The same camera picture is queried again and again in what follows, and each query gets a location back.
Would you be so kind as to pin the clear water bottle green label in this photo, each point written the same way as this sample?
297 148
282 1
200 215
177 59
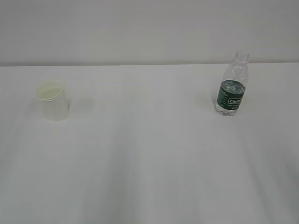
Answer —
233 85

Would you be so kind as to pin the white paper cup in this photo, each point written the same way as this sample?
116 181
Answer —
53 100

